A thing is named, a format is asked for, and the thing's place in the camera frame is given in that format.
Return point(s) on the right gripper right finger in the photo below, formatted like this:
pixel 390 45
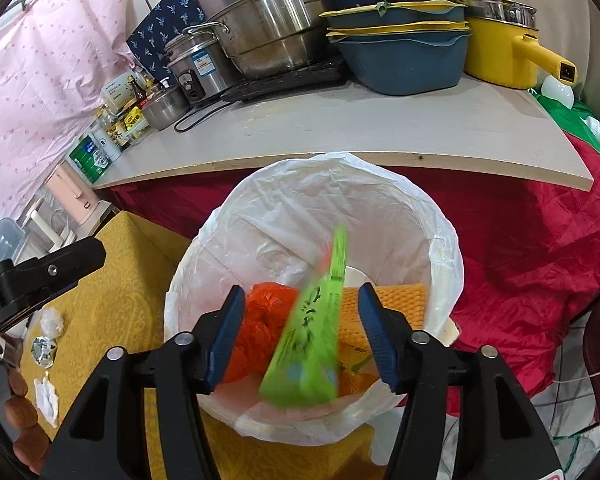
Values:
pixel 500 435

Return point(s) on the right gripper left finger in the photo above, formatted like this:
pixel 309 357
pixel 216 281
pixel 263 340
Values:
pixel 103 435

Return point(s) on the clear plastic bag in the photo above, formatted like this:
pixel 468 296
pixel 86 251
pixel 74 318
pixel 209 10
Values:
pixel 52 323

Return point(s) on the dark green foil wrapper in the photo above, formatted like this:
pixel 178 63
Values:
pixel 43 351

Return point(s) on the green carton box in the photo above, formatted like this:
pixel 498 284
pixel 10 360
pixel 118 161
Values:
pixel 304 367

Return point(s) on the red plastic bag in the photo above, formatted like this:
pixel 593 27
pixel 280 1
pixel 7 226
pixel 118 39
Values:
pixel 266 311

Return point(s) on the green yellow snack bag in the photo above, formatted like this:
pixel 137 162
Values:
pixel 357 370

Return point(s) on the white lined trash bin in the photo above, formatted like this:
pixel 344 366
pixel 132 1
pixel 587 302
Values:
pixel 275 225

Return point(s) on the left hand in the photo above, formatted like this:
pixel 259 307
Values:
pixel 32 445

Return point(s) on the dish rack with blue lid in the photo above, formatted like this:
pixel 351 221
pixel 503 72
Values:
pixel 12 238

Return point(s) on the white glass electric kettle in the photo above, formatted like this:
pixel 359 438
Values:
pixel 33 217

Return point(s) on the white crumpled paper scrap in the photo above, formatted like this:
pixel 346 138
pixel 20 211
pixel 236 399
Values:
pixel 47 400

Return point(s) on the yellow paisley tablecloth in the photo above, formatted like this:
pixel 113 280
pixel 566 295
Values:
pixel 122 305

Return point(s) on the pink electric kettle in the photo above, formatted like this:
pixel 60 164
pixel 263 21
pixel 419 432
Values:
pixel 73 194

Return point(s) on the green tin can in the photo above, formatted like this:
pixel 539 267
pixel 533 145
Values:
pixel 89 158

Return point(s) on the white bottle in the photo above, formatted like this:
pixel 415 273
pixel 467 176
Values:
pixel 111 149

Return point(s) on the pink dotted curtain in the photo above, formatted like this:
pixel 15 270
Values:
pixel 54 60

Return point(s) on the small steel pot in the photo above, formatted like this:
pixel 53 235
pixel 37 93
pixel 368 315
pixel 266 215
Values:
pixel 164 106

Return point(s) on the silver rice cooker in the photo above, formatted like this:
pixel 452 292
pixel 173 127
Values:
pixel 199 64

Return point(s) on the large steel steamer pot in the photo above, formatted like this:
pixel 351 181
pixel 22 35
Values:
pixel 268 37

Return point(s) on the black induction cooktop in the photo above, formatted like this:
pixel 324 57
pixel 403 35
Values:
pixel 331 73

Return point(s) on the yellow saucepan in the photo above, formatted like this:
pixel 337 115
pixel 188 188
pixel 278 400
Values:
pixel 504 47

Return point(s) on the blue yellow stacked basins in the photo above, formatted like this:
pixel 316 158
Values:
pixel 402 48

